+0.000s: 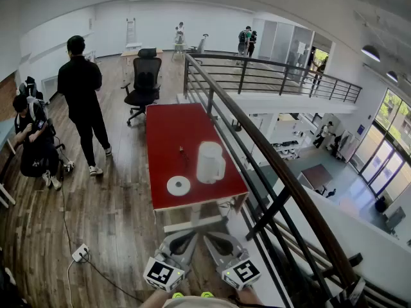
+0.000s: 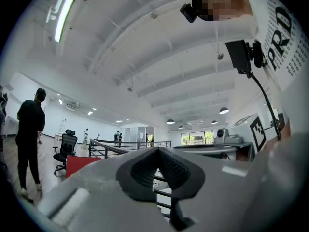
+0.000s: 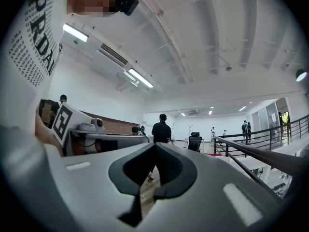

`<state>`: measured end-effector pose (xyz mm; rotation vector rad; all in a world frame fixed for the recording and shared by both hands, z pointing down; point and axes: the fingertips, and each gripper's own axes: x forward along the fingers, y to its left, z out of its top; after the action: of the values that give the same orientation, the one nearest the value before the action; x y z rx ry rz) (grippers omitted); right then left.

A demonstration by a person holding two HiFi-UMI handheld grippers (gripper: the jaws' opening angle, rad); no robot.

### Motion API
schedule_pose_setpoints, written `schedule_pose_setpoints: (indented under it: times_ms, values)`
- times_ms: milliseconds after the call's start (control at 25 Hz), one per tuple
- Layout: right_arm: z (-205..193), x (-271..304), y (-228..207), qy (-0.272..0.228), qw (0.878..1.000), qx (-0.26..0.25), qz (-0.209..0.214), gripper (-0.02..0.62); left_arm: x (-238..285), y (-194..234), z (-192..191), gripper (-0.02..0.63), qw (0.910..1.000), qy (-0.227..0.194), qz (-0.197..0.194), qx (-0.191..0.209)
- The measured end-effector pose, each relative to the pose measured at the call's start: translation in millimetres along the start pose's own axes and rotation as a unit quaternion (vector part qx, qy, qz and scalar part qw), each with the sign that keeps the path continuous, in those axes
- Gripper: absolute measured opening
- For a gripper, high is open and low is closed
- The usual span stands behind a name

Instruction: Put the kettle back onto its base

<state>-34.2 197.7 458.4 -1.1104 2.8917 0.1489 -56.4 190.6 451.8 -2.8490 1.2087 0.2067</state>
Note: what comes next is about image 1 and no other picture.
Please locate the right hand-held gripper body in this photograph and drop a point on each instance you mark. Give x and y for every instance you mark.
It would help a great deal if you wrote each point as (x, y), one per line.
(241, 273)

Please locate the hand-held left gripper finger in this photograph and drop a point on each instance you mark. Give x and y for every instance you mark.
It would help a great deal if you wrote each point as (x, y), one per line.
(192, 252)
(175, 235)

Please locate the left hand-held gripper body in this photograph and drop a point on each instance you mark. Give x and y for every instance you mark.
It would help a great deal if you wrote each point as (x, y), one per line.
(163, 273)

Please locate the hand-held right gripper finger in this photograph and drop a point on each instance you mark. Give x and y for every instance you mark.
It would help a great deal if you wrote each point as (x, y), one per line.
(214, 252)
(229, 238)

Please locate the white plastic disc with hole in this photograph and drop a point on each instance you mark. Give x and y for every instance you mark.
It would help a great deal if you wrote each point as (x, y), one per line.
(174, 188)

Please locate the white cylindrical container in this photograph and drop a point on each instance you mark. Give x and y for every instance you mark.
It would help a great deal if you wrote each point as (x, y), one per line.
(207, 162)

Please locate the person's right forearm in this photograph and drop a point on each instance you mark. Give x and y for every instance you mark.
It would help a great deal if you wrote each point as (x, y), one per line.
(253, 298)

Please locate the person's left forearm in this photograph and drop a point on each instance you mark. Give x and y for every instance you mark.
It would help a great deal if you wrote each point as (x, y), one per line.
(154, 300)

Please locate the person's left shoe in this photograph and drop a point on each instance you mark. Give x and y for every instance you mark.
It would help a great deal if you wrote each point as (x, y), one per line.
(177, 295)

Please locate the person's shoe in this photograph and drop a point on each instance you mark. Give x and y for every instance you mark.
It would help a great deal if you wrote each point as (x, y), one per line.
(207, 294)
(177, 295)

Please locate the person's right shoe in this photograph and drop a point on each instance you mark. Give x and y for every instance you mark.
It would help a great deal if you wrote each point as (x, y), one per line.
(207, 294)

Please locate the white printed t-shirt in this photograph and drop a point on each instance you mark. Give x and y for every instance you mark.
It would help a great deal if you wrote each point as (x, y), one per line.
(199, 303)

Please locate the white power strip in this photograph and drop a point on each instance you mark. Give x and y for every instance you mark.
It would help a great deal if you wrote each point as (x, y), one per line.
(80, 253)

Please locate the small dark object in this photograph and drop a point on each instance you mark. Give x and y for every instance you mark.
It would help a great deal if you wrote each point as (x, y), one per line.
(182, 149)

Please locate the dark metal railing wooden handrail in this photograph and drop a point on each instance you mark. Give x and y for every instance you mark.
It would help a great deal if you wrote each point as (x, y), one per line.
(277, 160)

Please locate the brown low table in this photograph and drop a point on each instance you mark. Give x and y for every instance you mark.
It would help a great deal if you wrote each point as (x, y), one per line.
(316, 175)

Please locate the white display shelf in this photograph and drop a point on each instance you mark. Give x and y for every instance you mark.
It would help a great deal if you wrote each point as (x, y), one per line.
(289, 130)

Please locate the black mesh office chair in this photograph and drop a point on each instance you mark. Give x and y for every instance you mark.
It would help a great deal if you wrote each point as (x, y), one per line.
(146, 72)

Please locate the light wooden desk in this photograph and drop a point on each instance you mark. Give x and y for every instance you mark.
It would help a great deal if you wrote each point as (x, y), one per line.
(128, 54)

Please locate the small round side table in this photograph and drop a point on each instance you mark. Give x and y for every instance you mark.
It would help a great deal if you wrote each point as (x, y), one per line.
(178, 45)

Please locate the grey swivel chair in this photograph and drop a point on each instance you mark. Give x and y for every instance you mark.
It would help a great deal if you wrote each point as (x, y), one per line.
(200, 47)

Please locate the black white gaming chair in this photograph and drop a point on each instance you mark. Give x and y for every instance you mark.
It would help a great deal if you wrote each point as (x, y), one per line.
(30, 87)

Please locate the white ladder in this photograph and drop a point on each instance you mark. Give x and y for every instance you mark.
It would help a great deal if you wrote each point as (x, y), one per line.
(130, 30)

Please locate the black dome pendant lamp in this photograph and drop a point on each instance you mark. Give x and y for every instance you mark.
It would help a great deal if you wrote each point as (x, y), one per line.
(391, 75)
(370, 52)

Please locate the large glass window wall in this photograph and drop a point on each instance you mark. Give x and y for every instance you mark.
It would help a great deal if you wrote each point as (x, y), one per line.
(379, 159)

